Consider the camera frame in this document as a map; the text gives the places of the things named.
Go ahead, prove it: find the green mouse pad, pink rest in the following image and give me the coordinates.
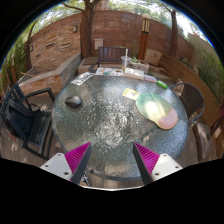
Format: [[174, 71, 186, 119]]
[[135, 92, 179, 131]]

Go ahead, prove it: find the dark wooden slatted chair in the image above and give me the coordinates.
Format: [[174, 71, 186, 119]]
[[88, 45, 129, 73]]

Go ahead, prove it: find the beige stone bench block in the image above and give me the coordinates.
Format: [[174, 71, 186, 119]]
[[77, 56, 100, 75]]

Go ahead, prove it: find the raised stone planter bed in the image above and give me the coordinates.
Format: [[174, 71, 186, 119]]
[[18, 53, 83, 96]]

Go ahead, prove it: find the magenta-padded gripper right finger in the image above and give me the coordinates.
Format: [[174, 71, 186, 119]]
[[132, 142, 184, 186]]

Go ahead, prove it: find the colourful printed sheet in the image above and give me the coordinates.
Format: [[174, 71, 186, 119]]
[[94, 66, 125, 77]]

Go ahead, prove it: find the dark wicker chair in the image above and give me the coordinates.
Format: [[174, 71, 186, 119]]
[[170, 82, 205, 126]]

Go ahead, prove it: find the slender tree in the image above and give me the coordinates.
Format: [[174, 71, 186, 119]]
[[159, 2, 180, 58]]

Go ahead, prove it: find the white planter box with plant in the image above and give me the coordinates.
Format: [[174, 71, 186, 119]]
[[129, 55, 151, 75]]

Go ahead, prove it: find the small white book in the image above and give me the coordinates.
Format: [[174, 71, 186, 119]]
[[143, 73, 158, 84]]

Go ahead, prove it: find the black slatted armchair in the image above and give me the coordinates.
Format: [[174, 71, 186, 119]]
[[0, 82, 56, 161]]

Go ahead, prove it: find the small green bottle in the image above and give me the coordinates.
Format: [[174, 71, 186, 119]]
[[156, 79, 169, 90]]

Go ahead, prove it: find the beige stone slab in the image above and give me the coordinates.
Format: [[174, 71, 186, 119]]
[[144, 48, 163, 67]]

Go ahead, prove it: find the large tree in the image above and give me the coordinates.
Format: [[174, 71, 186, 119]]
[[61, 0, 102, 60]]

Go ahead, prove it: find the wooden garden lamp post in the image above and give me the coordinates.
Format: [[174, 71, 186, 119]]
[[137, 13, 152, 61]]

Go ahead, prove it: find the yellow card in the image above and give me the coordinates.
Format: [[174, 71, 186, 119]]
[[121, 87, 141, 101]]

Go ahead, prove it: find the dark grey computer mouse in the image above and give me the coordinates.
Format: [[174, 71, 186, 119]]
[[64, 95, 83, 109]]

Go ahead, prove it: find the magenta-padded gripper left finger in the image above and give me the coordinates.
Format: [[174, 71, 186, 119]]
[[39, 142, 92, 185]]

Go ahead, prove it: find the clear plastic cup with straw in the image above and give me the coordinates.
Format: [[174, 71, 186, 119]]
[[120, 48, 133, 72]]

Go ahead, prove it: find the black backpack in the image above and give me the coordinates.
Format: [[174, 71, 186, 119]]
[[2, 99, 38, 138]]

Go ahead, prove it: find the beige wall box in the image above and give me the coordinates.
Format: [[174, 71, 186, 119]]
[[93, 38, 105, 51]]

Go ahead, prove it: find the large white book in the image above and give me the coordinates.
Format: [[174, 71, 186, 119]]
[[123, 67, 146, 81]]

